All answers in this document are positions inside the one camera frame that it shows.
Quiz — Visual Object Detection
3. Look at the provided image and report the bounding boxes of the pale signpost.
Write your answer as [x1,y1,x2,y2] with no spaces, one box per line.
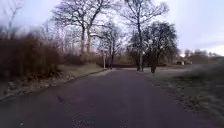
[99,48,109,70]

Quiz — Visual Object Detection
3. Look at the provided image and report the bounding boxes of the dark asphalt path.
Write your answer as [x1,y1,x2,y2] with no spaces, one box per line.
[0,68,214,128]

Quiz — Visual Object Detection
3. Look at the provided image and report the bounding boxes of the dark bushy tree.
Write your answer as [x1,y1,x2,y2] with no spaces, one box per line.
[128,21,180,74]

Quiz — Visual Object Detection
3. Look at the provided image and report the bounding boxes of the leaf-strewn grass bank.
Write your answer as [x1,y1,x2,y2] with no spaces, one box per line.
[0,62,108,100]

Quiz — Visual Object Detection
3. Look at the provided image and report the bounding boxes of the distant building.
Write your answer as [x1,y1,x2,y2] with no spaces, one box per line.
[175,58,186,66]

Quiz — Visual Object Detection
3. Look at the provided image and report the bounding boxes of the brown bare bushes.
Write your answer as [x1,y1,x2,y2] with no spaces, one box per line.
[0,32,64,81]

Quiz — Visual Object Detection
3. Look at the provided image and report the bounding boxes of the frosty grass verge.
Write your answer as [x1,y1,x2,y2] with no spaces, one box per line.
[143,63,224,125]

